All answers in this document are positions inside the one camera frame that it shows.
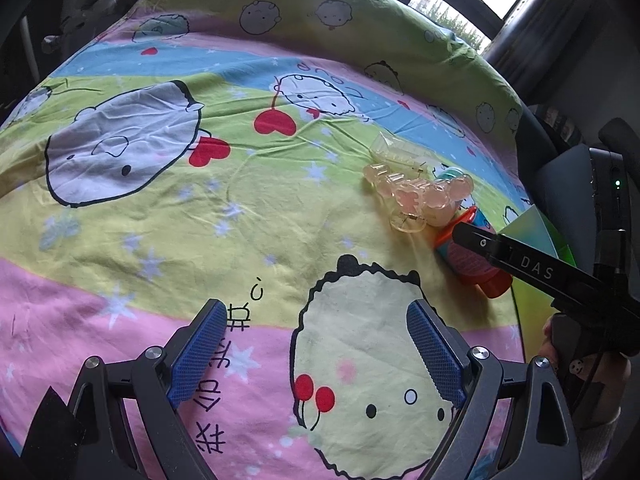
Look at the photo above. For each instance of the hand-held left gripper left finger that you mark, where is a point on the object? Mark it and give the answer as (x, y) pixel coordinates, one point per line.
(200, 350)

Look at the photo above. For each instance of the cartoon printed bedsheet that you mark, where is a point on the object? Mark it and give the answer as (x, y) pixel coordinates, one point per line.
(175, 210)

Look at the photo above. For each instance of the clear plastic hair clip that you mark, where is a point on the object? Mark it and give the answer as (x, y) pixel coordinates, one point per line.
(395, 152)

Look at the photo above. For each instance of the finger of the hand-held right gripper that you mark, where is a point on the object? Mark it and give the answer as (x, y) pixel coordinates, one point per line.
(525, 260)

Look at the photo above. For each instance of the green cardboard box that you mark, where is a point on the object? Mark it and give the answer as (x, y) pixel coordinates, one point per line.
(530, 232)

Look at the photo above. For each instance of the red blue toy bottle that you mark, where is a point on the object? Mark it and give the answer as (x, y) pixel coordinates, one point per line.
(470, 265)

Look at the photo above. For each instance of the grey cushion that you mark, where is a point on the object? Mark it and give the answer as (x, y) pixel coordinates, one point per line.
(570, 180)

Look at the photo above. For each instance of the transparent pink claw clip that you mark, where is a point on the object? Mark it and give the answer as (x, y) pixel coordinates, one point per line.
(420, 200)

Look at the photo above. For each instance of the person's right hand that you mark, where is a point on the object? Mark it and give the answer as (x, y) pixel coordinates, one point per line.
(550, 335)

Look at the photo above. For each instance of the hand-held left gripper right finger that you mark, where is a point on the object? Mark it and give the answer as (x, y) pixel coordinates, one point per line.
(435, 355)

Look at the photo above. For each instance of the person's right forearm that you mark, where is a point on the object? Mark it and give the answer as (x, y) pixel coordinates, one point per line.
(612, 385)

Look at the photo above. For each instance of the grey plush toy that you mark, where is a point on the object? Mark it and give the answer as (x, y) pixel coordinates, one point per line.
(95, 5)

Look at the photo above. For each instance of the black chair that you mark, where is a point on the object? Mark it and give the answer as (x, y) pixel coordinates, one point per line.
(537, 140)

